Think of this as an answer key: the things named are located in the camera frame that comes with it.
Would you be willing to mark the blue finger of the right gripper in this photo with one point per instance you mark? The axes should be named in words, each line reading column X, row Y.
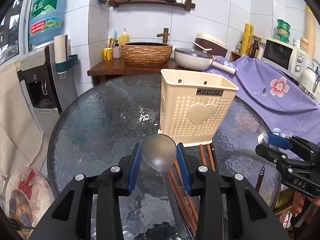
column 279, row 142

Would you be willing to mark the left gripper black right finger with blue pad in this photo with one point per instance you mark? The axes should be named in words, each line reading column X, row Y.
column 249, row 217

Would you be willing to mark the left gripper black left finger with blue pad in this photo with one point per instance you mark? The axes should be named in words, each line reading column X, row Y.
column 69, row 216

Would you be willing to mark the brown wooden chopstick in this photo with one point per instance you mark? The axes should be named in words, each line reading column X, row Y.
column 191, row 203
column 211, row 158
column 183, row 203
column 202, row 154

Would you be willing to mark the person's hand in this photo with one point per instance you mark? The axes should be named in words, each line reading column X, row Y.
column 297, row 205

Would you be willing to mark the purple floral cloth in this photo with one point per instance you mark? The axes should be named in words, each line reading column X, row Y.
column 283, row 106

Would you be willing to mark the round cartoon cushion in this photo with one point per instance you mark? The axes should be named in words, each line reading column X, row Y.
column 27, row 198

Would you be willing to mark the white kettle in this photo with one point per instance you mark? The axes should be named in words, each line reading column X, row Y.
column 309, row 82

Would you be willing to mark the white microwave oven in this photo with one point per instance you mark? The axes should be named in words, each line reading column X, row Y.
column 291, row 60

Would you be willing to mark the beige perforated utensil holder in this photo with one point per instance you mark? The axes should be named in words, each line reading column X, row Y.
column 193, row 105

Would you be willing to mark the beige fabric chair cover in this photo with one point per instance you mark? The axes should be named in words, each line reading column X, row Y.
column 22, row 142

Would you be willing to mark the yellow roll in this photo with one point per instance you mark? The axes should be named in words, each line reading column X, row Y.
column 247, row 39

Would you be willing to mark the green bowl stack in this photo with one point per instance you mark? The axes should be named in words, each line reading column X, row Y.
column 283, row 31

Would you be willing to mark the tall paper cup stack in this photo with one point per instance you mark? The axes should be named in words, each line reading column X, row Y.
column 310, row 32

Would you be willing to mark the white pan with lid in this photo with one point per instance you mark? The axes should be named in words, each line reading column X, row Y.
column 200, row 61

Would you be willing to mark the grey water dispenser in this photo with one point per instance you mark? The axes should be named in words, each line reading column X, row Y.
column 50, row 85

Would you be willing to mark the woven brown basin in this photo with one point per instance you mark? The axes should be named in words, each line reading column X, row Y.
column 145, row 53

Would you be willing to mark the paper cup stack holder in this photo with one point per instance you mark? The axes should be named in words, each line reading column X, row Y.
column 63, row 61

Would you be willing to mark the bronze faucet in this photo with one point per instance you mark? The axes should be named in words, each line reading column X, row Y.
column 164, row 35

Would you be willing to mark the pink pump bottle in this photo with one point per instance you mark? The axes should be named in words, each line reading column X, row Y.
column 116, row 50

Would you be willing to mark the yellow mug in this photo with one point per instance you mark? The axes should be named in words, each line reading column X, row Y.
column 108, row 54

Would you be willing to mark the yellow soap dispenser bottle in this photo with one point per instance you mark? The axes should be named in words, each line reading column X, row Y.
column 124, row 38

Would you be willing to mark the blue water bottle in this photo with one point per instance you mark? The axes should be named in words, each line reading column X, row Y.
column 46, row 21

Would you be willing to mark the wooden framed wall shelf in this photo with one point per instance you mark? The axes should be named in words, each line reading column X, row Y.
column 188, row 5

